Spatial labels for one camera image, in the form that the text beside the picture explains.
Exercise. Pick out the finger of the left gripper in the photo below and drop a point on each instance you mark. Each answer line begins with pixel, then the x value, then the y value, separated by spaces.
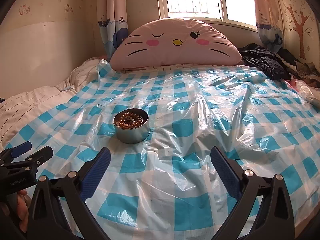
pixel 9 154
pixel 35 160

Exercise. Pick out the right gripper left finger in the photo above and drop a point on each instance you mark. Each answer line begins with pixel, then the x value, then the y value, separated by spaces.
pixel 46 217

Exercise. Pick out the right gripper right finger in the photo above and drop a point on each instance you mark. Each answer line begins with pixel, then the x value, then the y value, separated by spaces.
pixel 274 219

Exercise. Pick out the left hand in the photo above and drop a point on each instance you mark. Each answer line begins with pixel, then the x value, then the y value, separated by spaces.
pixel 21 211

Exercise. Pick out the white quilt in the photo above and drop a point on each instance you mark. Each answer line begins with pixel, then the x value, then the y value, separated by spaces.
pixel 17 111

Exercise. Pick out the blue checkered plastic sheet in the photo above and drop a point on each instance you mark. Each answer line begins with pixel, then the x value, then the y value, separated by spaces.
pixel 166 187

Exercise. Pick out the round metal tin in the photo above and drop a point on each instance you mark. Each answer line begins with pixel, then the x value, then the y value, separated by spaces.
pixel 132 125

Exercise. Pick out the pile of clothes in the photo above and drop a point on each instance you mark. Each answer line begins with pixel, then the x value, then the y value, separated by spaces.
pixel 305 77

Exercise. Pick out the black puffy jacket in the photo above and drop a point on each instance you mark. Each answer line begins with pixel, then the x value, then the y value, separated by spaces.
pixel 257 56

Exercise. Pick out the left cartoon curtain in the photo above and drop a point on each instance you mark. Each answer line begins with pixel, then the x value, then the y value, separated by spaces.
pixel 113 26

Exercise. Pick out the wardrobe with tree decal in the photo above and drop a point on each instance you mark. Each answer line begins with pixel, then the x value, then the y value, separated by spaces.
pixel 301 31

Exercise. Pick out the pink cat face pillow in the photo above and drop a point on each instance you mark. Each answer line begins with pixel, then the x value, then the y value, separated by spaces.
pixel 171 41

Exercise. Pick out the right pink curtain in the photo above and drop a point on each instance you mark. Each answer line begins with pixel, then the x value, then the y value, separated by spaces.
pixel 269 24

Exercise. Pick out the window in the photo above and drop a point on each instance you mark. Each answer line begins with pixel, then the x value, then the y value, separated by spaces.
pixel 233 12

